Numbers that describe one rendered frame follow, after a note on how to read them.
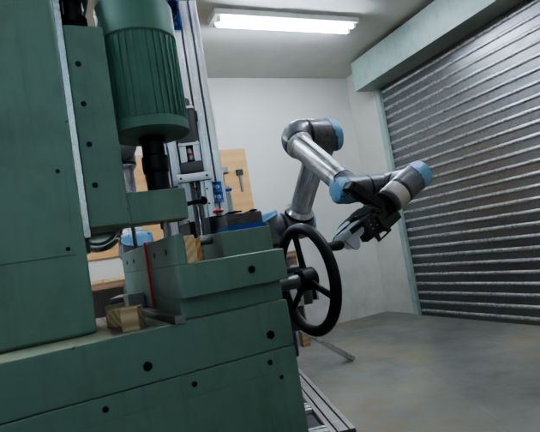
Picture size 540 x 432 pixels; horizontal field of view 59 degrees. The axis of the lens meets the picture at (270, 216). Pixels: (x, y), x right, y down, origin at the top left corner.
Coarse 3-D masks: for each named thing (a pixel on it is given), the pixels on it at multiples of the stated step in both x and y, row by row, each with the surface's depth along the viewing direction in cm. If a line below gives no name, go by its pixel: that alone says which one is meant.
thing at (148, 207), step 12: (132, 192) 101; (144, 192) 102; (156, 192) 103; (168, 192) 105; (180, 192) 106; (132, 204) 101; (144, 204) 102; (156, 204) 103; (168, 204) 104; (180, 204) 105; (132, 216) 101; (144, 216) 102; (156, 216) 103; (168, 216) 104; (180, 216) 105; (168, 228) 107
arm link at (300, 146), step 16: (288, 128) 159; (304, 128) 159; (288, 144) 155; (304, 144) 150; (304, 160) 148; (320, 160) 142; (336, 160) 142; (320, 176) 141; (336, 176) 135; (352, 176) 133; (368, 176) 134; (336, 192) 131
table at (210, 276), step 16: (240, 256) 88; (256, 256) 90; (272, 256) 91; (144, 272) 110; (160, 272) 96; (176, 272) 85; (192, 272) 84; (208, 272) 85; (224, 272) 86; (240, 272) 88; (256, 272) 89; (272, 272) 91; (128, 288) 133; (144, 288) 113; (160, 288) 98; (176, 288) 87; (192, 288) 84; (208, 288) 85; (224, 288) 86
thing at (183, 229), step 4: (184, 224) 115; (188, 224) 112; (192, 224) 112; (180, 228) 118; (184, 228) 115; (188, 228) 112; (192, 228) 111; (180, 232) 119; (184, 232) 115; (188, 232) 113; (192, 232) 111; (196, 236) 112; (200, 236) 116; (204, 236) 116; (208, 236) 117; (200, 240) 115; (204, 240) 116; (208, 240) 116; (212, 240) 117; (204, 244) 116
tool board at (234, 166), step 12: (228, 156) 474; (240, 156) 480; (228, 168) 473; (240, 168) 478; (144, 180) 438; (228, 180) 471; (240, 180) 474; (240, 192) 475; (240, 204) 473; (252, 204) 478; (144, 228) 432; (156, 228) 437; (156, 240) 435; (108, 252) 417
